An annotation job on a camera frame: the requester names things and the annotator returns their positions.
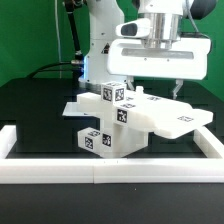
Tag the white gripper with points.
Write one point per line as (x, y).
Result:
(186, 59)

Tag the white chair back frame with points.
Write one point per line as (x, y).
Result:
(147, 113)

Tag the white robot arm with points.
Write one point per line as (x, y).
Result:
(152, 45)

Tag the white marker sheet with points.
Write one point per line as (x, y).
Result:
(71, 110)

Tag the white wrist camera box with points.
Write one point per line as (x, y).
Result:
(139, 28)

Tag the white U-shaped fence frame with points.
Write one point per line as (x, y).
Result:
(38, 171)

